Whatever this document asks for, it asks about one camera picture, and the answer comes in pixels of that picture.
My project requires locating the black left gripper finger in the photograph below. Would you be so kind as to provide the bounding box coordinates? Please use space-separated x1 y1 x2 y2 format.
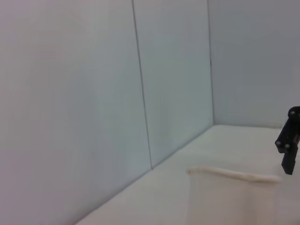
274 106 300 176

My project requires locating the white paper cup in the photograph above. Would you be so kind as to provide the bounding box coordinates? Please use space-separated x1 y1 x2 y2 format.
186 166 283 225

